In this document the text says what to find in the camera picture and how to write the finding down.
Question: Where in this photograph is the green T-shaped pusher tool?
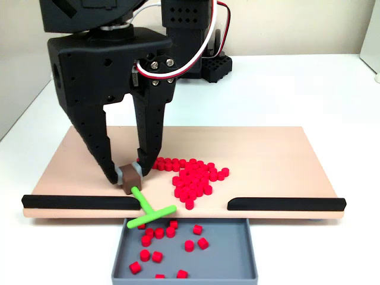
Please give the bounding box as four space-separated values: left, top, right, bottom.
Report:
116 162 178 229

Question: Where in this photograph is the grey tray container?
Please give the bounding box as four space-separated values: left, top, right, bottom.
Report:
111 217 258 285

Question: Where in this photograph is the beige board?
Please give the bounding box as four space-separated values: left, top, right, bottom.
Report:
23 125 347 222

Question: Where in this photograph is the black edge rail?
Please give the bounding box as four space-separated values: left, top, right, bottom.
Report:
21 194 141 211
227 197 347 212

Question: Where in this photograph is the red white black servo cable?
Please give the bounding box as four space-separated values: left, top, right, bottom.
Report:
135 0 219 81
206 0 232 59

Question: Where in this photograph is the grey wall cable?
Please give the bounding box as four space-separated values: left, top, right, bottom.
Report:
128 2 163 24

